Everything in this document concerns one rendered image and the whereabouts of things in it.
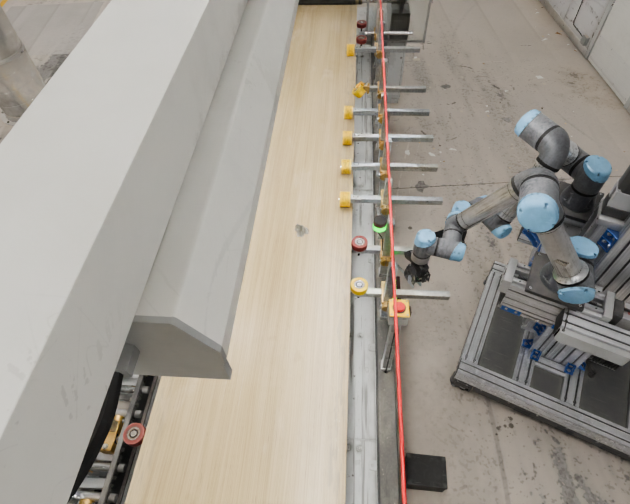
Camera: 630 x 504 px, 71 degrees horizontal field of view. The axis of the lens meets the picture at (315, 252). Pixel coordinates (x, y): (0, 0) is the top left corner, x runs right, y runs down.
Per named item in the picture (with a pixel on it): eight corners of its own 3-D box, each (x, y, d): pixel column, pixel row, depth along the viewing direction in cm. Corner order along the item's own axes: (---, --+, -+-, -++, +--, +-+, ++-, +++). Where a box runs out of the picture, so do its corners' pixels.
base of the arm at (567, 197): (595, 195, 210) (606, 180, 203) (591, 216, 202) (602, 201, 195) (562, 186, 215) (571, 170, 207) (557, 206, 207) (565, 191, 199)
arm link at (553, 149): (590, 144, 163) (507, 240, 193) (568, 128, 169) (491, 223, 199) (575, 142, 157) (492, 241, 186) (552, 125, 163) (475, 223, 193)
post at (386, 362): (390, 362, 199) (402, 312, 163) (390, 372, 196) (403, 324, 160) (380, 361, 199) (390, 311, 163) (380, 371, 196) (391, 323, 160)
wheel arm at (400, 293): (447, 295, 206) (449, 290, 202) (448, 301, 204) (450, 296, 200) (354, 291, 209) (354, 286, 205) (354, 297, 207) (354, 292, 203)
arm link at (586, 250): (585, 257, 177) (601, 235, 166) (585, 283, 169) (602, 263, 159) (553, 249, 180) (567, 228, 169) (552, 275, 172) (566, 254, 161)
